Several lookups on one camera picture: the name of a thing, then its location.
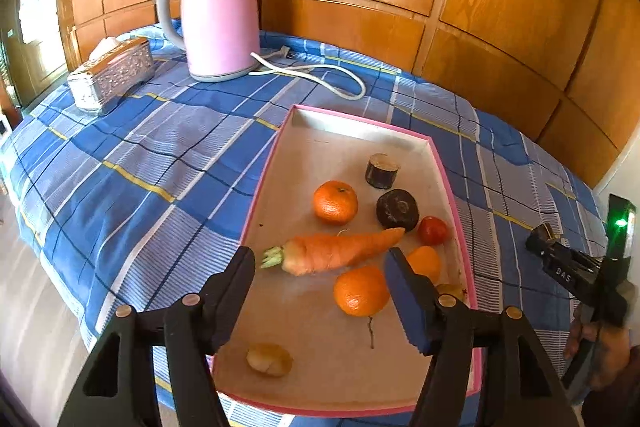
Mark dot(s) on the orange carrot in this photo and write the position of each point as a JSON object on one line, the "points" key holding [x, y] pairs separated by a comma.
{"points": [[316, 253]]}

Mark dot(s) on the blue plaid tablecloth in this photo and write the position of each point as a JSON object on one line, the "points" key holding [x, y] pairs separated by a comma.
{"points": [[135, 205]]}

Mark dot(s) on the small red tomato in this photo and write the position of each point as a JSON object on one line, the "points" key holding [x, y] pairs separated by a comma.
{"points": [[433, 231]]}

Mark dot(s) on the dark cut wood block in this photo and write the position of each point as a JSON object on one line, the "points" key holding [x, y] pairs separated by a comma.
{"points": [[381, 171]]}

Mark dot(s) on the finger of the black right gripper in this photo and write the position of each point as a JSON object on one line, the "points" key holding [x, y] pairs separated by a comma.
{"points": [[518, 383]]}

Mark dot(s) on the person right hand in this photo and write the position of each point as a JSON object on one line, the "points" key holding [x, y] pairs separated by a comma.
{"points": [[611, 349]]}

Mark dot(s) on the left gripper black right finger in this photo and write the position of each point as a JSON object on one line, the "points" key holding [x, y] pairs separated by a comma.
{"points": [[573, 270]]}

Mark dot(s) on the tan cut wood block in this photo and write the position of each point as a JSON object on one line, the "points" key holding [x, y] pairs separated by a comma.
{"points": [[541, 236]]}

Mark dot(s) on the pink electric kettle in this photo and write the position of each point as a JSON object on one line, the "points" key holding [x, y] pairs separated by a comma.
{"points": [[220, 37]]}

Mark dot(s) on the pink white shallow tray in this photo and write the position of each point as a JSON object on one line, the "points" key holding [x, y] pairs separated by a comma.
{"points": [[293, 349]]}

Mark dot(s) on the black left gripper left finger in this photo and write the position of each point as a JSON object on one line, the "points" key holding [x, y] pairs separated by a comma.
{"points": [[116, 386]]}

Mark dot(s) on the small orange fruit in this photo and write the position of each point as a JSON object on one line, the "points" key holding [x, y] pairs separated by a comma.
{"points": [[425, 261]]}

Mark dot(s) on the orange mandarin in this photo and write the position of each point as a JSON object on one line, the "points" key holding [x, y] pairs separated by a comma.
{"points": [[335, 202], [361, 292]]}

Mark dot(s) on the dark round fruit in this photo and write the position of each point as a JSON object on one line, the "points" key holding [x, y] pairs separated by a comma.
{"points": [[397, 208]]}

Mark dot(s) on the silver ornate tissue box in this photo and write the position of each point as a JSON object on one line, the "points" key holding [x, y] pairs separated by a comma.
{"points": [[99, 84]]}

